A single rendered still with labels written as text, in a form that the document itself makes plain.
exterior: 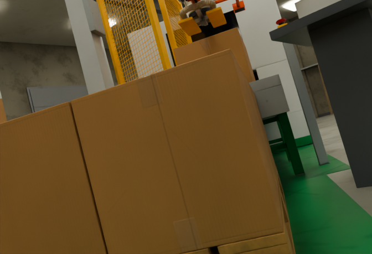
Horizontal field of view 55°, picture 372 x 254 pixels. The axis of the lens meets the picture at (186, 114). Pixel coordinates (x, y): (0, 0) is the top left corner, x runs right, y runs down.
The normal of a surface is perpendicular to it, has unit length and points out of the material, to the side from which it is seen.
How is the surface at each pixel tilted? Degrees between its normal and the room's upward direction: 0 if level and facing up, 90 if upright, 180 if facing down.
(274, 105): 90
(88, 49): 90
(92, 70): 90
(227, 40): 90
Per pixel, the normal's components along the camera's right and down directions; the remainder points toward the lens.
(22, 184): -0.23, -0.02
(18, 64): 0.76, -0.26
